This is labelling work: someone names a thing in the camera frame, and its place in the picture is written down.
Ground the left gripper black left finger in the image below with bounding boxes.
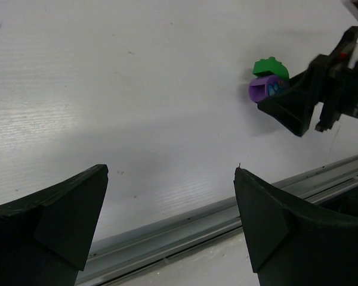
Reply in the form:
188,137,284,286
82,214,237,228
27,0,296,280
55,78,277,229
0,164,109,285

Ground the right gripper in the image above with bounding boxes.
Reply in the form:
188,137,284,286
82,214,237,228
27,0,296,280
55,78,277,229
257,26,358,137

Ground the aluminium table rail front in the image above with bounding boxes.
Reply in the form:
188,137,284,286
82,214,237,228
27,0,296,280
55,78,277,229
76,155,358,285

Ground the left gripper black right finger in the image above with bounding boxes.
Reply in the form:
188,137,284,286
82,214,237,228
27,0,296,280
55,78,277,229
234,168,358,285

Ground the purple lotus lego brick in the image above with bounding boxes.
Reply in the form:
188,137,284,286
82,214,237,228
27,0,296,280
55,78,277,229
248,74,289,103

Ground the green lego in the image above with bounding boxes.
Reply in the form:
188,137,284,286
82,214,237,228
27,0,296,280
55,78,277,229
252,57,290,81

